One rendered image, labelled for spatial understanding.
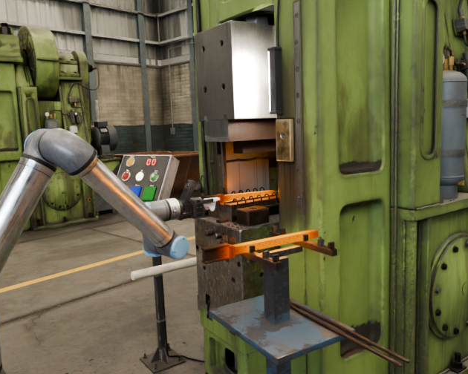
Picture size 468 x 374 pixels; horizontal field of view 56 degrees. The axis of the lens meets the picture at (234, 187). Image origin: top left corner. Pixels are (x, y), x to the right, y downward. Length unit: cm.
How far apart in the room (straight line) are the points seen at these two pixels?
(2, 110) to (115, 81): 495
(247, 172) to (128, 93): 925
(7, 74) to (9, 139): 85
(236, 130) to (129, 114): 951
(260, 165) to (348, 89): 70
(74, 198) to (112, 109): 464
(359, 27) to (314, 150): 57
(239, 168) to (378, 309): 94
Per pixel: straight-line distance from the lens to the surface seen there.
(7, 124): 672
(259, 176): 234
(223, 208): 198
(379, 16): 203
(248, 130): 196
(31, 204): 156
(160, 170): 232
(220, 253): 131
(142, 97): 1163
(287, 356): 130
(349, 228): 194
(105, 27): 1151
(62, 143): 147
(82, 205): 695
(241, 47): 192
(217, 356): 231
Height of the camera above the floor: 133
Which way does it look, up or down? 8 degrees down
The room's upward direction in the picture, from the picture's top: 2 degrees counter-clockwise
